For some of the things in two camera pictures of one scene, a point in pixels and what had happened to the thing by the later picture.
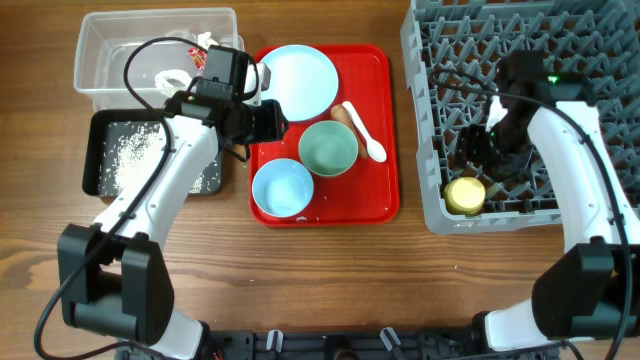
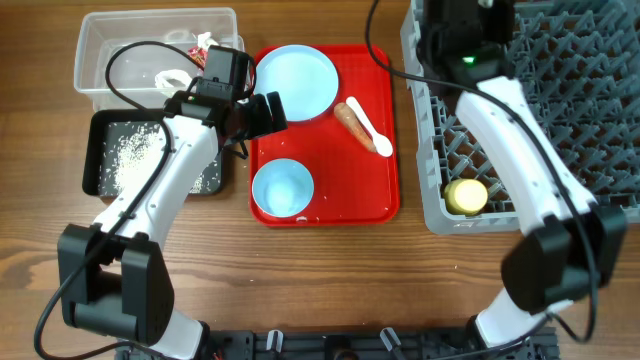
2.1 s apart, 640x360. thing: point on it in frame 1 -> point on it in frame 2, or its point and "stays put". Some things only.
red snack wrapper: x=199 y=56 stays put
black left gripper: x=273 y=128 stays put
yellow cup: x=465 y=196 stays put
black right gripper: x=467 y=148 -> x=499 y=29
